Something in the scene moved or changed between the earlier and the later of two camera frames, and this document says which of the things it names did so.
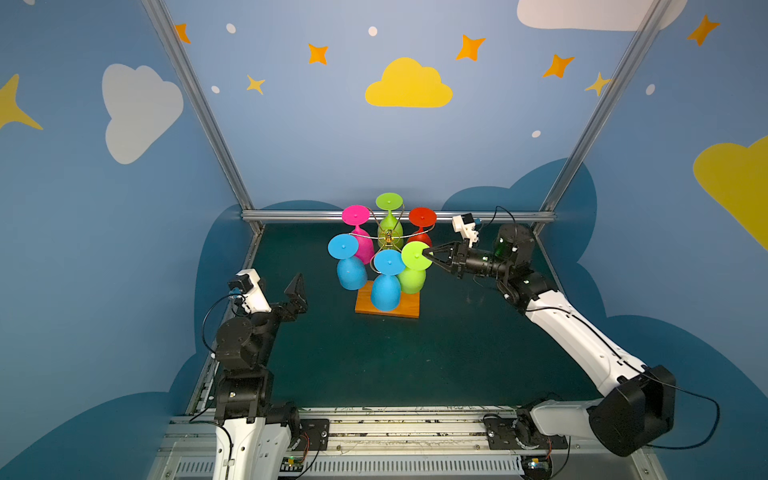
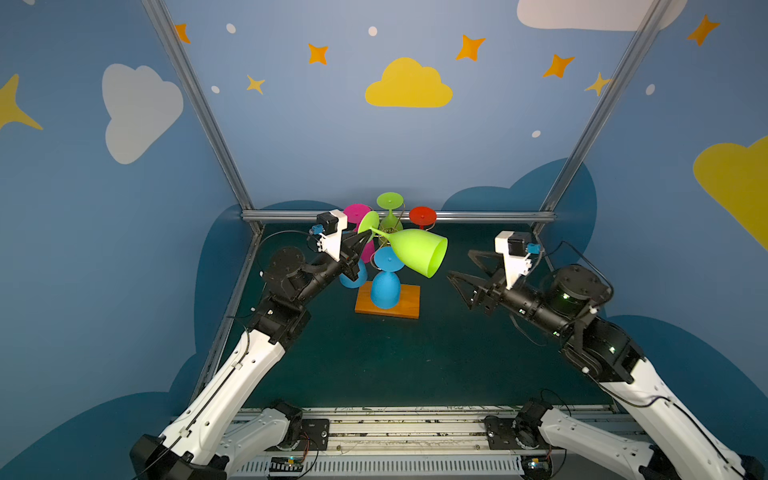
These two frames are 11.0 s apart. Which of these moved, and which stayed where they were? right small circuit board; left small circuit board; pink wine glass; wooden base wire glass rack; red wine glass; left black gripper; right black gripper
Moved: left black gripper; right black gripper
Stayed: right small circuit board; wooden base wire glass rack; pink wine glass; left small circuit board; red wine glass
